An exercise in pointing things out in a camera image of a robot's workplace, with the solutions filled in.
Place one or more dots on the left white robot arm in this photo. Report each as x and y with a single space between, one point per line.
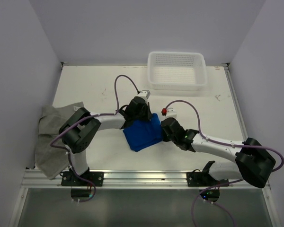
80 129

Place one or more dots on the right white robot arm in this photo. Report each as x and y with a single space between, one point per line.
248 160

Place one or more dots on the white perforated plastic basket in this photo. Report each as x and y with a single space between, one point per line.
179 71

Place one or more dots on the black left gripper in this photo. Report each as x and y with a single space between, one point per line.
148 115

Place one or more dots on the aluminium mounting rail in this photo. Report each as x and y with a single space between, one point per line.
116 179

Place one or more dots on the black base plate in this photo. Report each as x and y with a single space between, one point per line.
198 178
88 177

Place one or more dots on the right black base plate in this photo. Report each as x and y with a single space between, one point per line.
198 178

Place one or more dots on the blue microfiber towel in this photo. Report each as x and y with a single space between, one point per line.
141 134

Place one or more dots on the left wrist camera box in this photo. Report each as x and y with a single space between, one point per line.
144 94

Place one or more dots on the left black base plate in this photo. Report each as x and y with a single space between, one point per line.
88 177

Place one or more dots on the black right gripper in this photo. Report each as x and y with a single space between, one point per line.
164 137

